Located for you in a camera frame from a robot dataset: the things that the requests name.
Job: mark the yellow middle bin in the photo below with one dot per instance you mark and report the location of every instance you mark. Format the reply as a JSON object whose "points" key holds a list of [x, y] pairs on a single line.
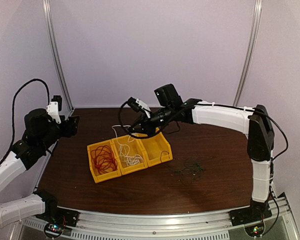
{"points": [[130, 154]]}

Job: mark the right controller board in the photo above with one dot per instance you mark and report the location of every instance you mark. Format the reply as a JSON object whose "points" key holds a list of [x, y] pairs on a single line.
{"points": [[254, 230]]}

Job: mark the yellow bin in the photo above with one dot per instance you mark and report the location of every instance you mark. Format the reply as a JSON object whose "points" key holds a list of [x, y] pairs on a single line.
{"points": [[103, 164], [158, 150], [130, 154]]}

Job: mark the aluminium corner post left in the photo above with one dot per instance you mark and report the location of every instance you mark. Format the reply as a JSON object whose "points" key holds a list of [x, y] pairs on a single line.
{"points": [[55, 53]]}

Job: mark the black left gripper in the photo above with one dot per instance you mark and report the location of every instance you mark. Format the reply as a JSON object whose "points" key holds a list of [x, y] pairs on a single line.
{"points": [[70, 128]]}

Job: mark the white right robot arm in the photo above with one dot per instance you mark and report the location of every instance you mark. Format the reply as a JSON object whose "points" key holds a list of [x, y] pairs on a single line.
{"points": [[252, 122]]}

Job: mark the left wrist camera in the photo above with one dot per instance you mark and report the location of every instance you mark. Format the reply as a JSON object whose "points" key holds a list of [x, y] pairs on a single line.
{"points": [[54, 107]]}

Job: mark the yellow bin near front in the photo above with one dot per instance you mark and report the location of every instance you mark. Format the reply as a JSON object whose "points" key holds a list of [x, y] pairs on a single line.
{"points": [[103, 164]]}

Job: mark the aluminium front rail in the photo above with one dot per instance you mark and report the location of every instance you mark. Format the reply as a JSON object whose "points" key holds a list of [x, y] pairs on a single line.
{"points": [[211, 225]]}

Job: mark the aluminium corner post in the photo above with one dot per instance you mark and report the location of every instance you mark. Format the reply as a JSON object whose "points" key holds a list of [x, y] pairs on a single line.
{"points": [[252, 41], [55, 53]]}

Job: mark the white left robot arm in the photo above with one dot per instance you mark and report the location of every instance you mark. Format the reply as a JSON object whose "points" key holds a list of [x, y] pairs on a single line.
{"points": [[41, 132]]}

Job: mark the controller board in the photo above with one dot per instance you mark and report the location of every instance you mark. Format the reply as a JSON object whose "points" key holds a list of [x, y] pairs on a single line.
{"points": [[254, 230], [52, 230]]}

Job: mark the yellow far bin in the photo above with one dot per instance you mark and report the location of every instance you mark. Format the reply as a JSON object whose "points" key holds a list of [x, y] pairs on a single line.
{"points": [[158, 150]]}

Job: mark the left controller board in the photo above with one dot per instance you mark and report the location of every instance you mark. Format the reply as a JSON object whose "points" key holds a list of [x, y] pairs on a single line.
{"points": [[52, 230]]}

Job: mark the aluminium corner post right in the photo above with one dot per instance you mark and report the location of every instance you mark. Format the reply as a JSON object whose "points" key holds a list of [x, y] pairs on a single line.
{"points": [[252, 41]]}

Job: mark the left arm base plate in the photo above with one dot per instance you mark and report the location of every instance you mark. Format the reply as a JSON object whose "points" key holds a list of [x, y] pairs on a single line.
{"points": [[61, 216]]}

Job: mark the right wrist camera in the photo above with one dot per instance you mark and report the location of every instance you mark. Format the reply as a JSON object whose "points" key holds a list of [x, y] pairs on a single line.
{"points": [[139, 106]]}

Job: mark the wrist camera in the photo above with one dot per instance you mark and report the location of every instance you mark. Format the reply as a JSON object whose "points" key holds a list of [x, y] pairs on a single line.
{"points": [[139, 106], [54, 107]]}

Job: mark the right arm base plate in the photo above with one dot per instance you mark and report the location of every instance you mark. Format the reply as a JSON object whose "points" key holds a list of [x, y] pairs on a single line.
{"points": [[248, 215]]}

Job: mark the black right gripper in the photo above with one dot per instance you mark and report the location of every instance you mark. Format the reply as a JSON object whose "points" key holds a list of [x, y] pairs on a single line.
{"points": [[148, 128]]}

